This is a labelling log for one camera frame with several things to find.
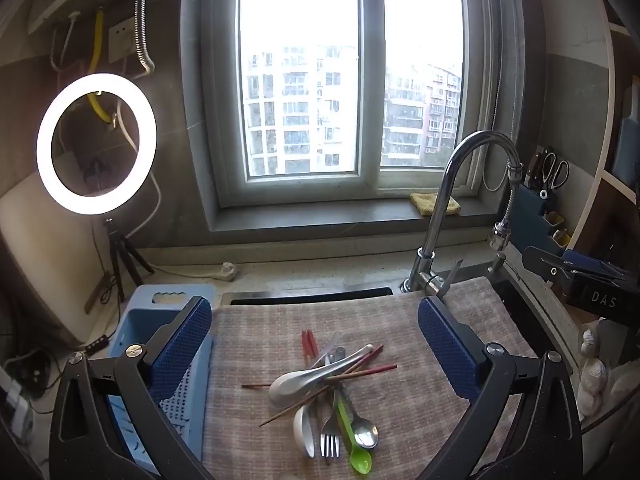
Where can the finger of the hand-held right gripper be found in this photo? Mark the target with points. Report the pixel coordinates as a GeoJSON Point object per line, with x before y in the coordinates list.
{"type": "Point", "coordinates": [585, 260]}
{"type": "Point", "coordinates": [542, 262]}

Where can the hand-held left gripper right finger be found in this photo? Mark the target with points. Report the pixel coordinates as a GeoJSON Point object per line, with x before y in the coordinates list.
{"type": "Point", "coordinates": [445, 345]}

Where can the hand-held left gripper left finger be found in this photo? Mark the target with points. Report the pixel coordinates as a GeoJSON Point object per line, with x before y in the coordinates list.
{"type": "Point", "coordinates": [185, 340]}

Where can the blue plastic drain basket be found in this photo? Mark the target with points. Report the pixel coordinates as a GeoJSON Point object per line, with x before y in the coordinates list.
{"type": "Point", "coordinates": [127, 330]}

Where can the plain brown wooden chopstick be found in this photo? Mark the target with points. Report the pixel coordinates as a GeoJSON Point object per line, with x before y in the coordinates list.
{"type": "Point", "coordinates": [280, 412]}
{"type": "Point", "coordinates": [370, 371]}

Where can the white ceramic spoon blue emblem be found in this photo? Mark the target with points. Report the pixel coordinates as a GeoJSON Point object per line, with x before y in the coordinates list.
{"type": "Point", "coordinates": [287, 387]}

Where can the silver metal spoon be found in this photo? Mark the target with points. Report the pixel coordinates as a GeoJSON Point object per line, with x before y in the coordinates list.
{"type": "Point", "coordinates": [365, 432]}

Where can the red wooden chopstick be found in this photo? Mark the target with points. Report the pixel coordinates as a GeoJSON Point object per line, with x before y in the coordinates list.
{"type": "Point", "coordinates": [312, 342]}
{"type": "Point", "coordinates": [304, 342]}

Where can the clear plastic spoon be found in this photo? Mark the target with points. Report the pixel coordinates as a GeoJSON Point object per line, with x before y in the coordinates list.
{"type": "Point", "coordinates": [325, 347]}

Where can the green plastic fork pick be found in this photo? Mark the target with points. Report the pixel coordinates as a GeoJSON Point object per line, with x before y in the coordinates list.
{"type": "Point", "coordinates": [360, 460]}

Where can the plain white ceramic spoon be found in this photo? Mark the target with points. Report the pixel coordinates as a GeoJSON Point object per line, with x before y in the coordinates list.
{"type": "Point", "coordinates": [302, 430]}

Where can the silver metal fork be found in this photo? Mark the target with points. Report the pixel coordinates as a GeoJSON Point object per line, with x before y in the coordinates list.
{"type": "Point", "coordinates": [330, 442]}

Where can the white garlic bulb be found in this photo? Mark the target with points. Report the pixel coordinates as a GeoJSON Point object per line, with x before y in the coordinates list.
{"type": "Point", "coordinates": [595, 372]}
{"type": "Point", "coordinates": [588, 401]}
{"type": "Point", "coordinates": [590, 340]}

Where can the wooden shelf unit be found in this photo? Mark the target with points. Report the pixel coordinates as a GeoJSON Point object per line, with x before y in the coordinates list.
{"type": "Point", "coordinates": [612, 220]}

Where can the blue grey knife holder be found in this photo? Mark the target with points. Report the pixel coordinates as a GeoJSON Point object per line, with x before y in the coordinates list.
{"type": "Point", "coordinates": [532, 210]}

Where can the pink checked cloth mat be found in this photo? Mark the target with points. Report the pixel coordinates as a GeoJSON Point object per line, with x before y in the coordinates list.
{"type": "Point", "coordinates": [380, 320]}

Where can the white power plug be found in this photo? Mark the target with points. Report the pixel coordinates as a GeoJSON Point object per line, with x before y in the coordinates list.
{"type": "Point", "coordinates": [225, 271]}

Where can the black lamp tripod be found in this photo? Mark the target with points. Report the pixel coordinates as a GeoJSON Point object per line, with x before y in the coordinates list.
{"type": "Point", "coordinates": [117, 255]}

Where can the chrome kitchen faucet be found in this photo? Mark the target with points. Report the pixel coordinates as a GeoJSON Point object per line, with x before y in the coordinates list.
{"type": "Point", "coordinates": [440, 200]}

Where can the yellow dish cloth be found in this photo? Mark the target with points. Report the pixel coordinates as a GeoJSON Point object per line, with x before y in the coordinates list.
{"type": "Point", "coordinates": [434, 204]}

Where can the white plastic board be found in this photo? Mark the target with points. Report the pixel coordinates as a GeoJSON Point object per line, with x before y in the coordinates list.
{"type": "Point", "coordinates": [40, 260]}

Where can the grey framed window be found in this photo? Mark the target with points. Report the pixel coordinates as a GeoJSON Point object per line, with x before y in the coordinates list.
{"type": "Point", "coordinates": [359, 60]}

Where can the white wall socket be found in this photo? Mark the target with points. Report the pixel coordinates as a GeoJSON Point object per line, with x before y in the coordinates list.
{"type": "Point", "coordinates": [120, 40]}

